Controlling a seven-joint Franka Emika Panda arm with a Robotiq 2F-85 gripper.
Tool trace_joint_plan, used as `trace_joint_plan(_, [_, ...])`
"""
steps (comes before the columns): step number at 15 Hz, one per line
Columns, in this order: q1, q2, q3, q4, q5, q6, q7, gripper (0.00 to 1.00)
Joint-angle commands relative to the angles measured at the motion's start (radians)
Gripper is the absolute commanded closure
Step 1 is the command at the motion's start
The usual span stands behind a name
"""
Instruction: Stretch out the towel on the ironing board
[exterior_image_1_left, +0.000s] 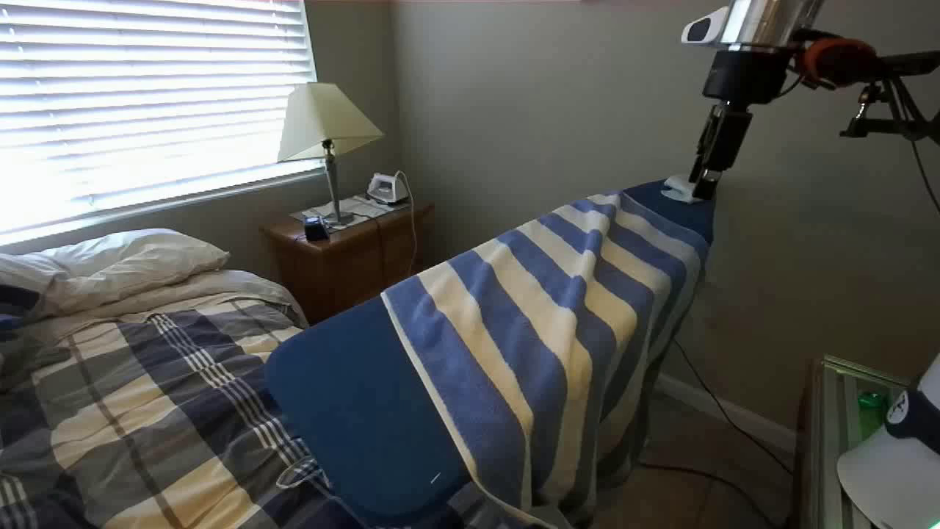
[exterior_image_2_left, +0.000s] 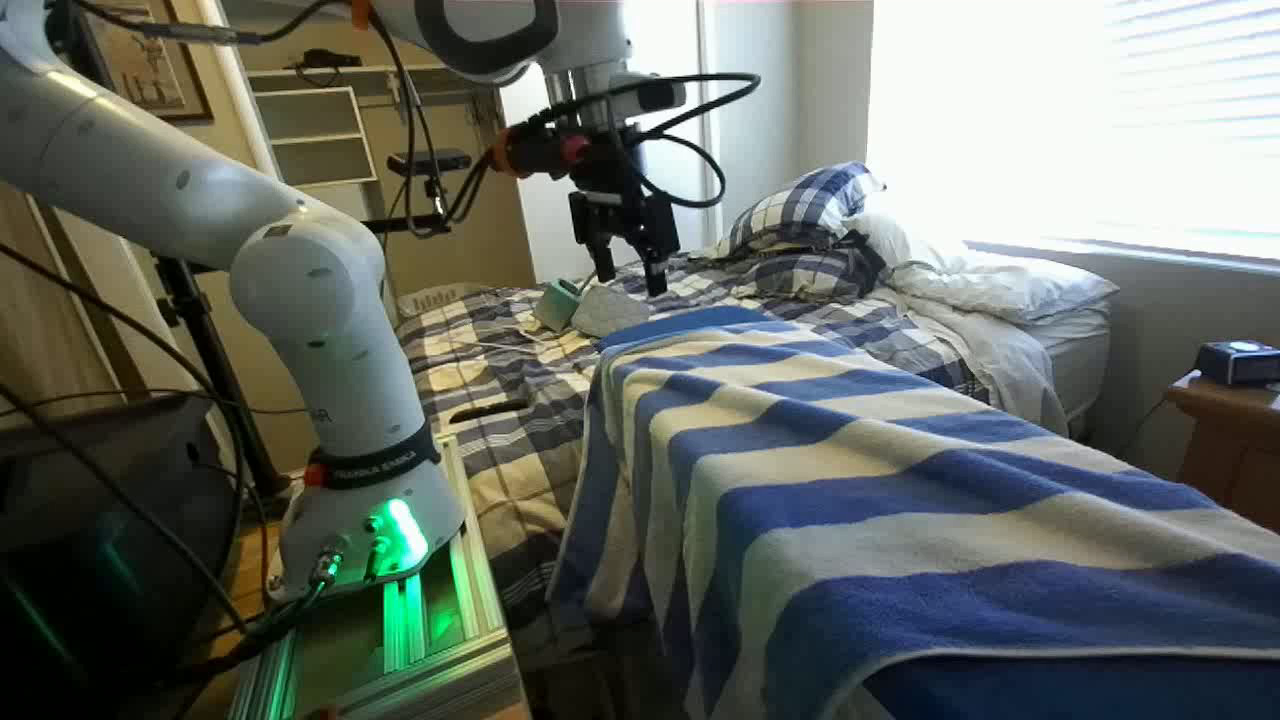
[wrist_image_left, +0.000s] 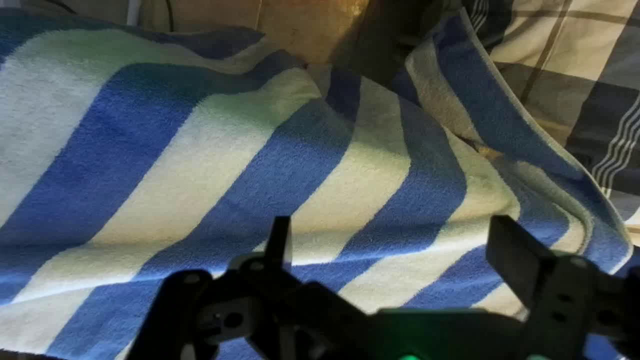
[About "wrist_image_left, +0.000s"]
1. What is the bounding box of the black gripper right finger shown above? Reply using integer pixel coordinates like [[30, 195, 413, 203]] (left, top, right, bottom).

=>
[[486, 215, 557, 312]]

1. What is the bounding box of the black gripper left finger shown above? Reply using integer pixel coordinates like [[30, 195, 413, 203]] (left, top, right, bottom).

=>
[[265, 215, 293, 268]]

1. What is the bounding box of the blue white striped towel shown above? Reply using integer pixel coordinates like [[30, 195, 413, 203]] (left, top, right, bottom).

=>
[[0, 7, 633, 360]]

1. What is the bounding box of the plaid bed comforter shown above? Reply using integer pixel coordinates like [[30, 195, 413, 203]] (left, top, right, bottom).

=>
[[462, 0, 640, 239]]

